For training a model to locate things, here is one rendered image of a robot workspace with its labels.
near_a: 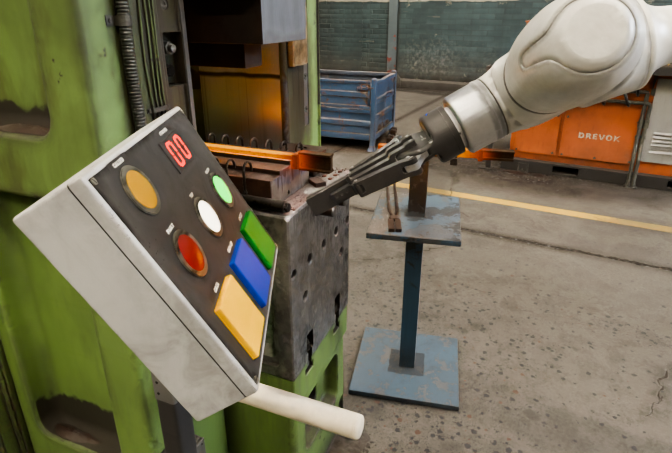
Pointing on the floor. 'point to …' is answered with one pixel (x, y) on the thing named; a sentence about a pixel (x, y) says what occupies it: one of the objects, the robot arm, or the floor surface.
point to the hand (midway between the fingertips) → (331, 195)
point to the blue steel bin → (357, 104)
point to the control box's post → (174, 421)
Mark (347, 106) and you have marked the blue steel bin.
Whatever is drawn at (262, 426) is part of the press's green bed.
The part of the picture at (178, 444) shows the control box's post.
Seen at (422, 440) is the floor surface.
